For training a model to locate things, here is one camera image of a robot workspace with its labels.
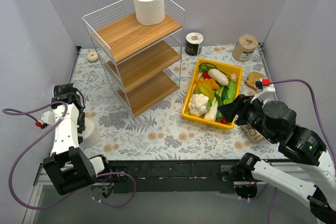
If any black wrapped roll at back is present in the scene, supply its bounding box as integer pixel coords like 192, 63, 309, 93
185, 33, 204, 56

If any yellow plastic bin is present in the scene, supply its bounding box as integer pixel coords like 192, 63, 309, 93
182, 59, 243, 130

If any floral table mat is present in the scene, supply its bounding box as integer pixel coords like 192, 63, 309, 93
72, 49, 282, 160

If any brown printed paper roll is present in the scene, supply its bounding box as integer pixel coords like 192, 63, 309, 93
241, 124, 266, 144

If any white wire wooden shelf rack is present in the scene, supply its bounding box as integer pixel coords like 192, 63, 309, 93
82, 0, 185, 118

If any white radish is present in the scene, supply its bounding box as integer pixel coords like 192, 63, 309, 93
207, 69, 229, 86

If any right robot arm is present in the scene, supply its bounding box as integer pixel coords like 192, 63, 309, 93
218, 94, 335, 223

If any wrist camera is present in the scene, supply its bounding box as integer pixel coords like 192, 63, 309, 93
35, 111, 55, 129
251, 78, 276, 102

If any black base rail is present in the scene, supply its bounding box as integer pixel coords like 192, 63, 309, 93
109, 159, 238, 193

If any yellow orange pepper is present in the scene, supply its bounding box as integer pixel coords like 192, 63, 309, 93
194, 79, 219, 100

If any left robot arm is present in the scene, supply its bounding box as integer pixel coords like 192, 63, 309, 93
43, 91, 112, 195

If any black wrapped roll on side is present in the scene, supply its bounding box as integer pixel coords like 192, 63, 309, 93
51, 83, 76, 104

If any white paper towel roll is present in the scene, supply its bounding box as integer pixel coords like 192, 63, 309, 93
133, 0, 165, 26
79, 118, 100, 148

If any garlic bulb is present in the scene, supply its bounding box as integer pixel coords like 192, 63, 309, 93
229, 74, 238, 82

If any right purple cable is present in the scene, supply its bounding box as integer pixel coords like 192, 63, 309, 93
266, 78, 336, 224

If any white cauliflower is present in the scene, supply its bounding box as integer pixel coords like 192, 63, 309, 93
188, 93, 209, 117

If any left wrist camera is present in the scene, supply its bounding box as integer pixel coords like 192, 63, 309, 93
35, 111, 55, 129

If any bok choy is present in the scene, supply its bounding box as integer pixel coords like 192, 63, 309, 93
204, 97, 218, 121

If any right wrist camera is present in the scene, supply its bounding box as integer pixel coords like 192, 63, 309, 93
251, 78, 276, 102

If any small beige donut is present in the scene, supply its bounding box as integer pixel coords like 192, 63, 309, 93
87, 51, 99, 62

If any bread slice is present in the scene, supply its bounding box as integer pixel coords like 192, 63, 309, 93
245, 72, 265, 91

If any green cucumber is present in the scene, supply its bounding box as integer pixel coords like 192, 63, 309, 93
222, 81, 236, 104

